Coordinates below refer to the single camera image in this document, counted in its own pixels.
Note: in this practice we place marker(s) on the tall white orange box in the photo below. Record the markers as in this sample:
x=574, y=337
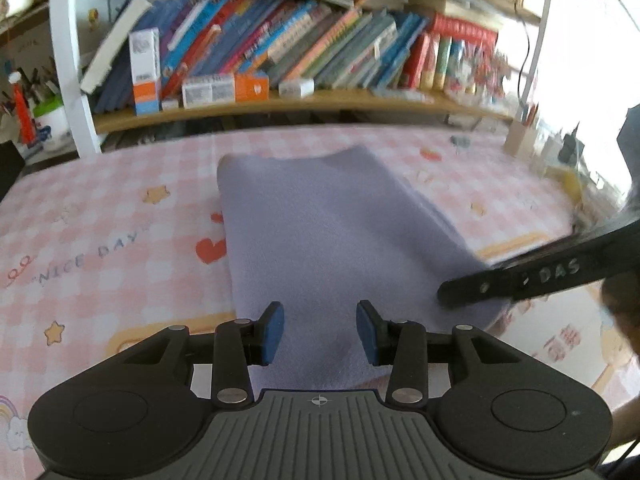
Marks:
x=146, y=70

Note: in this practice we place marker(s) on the person's right hand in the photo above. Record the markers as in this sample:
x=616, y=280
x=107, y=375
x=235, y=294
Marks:
x=625, y=315

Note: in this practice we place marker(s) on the red tassel ornament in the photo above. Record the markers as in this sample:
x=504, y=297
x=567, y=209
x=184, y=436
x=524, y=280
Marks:
x=22, y=110

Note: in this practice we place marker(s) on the orange pencil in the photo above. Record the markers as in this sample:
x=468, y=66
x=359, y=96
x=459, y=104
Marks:
x=534, y=113

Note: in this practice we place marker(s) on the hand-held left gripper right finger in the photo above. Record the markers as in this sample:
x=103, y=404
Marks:
x=367, y=335

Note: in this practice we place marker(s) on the small teal eraser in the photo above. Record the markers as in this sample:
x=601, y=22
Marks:
x=460, y=142

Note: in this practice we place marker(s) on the white power adapter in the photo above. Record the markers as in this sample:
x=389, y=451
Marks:
x=296, y=88

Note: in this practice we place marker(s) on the long white orange box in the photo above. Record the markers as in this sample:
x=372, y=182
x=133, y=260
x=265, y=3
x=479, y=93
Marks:
x=225, y=90

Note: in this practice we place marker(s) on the pink checked cartoon desk mat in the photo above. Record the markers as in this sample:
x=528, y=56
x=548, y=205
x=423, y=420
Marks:
x=125, y=210

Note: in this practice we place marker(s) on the black box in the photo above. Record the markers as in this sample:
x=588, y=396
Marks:
x=10, y=170

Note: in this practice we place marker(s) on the colourful bead flower ornament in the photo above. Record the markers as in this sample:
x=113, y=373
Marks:
x=480, y=75

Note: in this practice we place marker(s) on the beige pen holder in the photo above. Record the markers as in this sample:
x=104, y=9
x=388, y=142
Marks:
x=519, y=140

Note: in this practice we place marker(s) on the row of colourful books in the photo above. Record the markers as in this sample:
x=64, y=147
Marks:
x=300, y=45

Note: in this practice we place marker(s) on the blue white pamphlet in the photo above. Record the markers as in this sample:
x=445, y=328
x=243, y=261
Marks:
x=402, y=96

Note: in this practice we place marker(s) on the wooden bookshelf with white frame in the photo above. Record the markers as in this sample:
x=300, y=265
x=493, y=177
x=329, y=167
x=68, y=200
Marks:
x=300, y=106

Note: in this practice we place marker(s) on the thick beige worn book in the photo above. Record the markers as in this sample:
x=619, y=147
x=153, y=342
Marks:
x=470, y=15

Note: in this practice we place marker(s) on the purple and pink sweater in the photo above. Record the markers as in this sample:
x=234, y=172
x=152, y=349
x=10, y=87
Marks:
x=325, y=220

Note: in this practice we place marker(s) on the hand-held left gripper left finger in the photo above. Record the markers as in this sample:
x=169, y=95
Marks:
x=271, y=335

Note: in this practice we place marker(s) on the white green cup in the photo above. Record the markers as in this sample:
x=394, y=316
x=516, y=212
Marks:
x=52, y=125

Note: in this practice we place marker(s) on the black power adapter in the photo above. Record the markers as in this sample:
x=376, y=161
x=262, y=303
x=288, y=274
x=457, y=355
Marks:
x=570, y=145

